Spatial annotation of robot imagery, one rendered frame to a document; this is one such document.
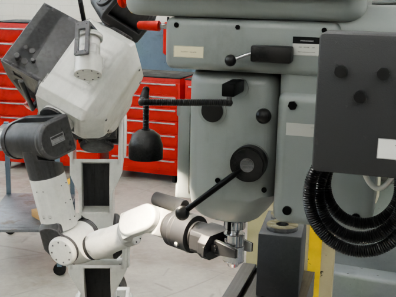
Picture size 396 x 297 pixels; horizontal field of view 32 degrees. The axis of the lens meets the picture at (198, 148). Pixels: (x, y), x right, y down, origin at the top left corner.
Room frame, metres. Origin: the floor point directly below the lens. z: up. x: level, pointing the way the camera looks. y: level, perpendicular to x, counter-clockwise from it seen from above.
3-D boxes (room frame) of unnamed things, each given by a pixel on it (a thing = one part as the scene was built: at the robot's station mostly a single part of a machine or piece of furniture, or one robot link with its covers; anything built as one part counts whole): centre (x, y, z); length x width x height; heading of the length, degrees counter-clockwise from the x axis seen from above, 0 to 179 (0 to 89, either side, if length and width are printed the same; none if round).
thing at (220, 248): (1.41, -0.06, 1.23); 0.06 x 0.02 x 0.03; 49
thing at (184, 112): (1.46, 0.02, 1.44); 0.04 x 0.04 x 0.21; 74
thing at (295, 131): (1.38, -0.27, 1.47); 0.24 x 0.19 x 0.26; 164
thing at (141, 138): (1.41, 0.11, 1.47); 0.07 x 0.07 x 0.06
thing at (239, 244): (1.43, -0.08, 1.23); 0.05 x 0.05 x 0.06
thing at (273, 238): (1.92, -0.25, 1.04); 0.22 x 0.12 x 0.20; 168
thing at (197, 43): (1.42, -0.12, 1.68); 0.34 x 0.24 x 0.10; 74
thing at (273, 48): (1.28, -0.11, 1.66); 0.12 x 0.04 x 0.04; 74
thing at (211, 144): (1.43, -0.09, 1.47); 0.21 x 0.19 x 0.32; 164
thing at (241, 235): (1.43, -0.08, 1.26); 0.05 x 0.05 x 0.01
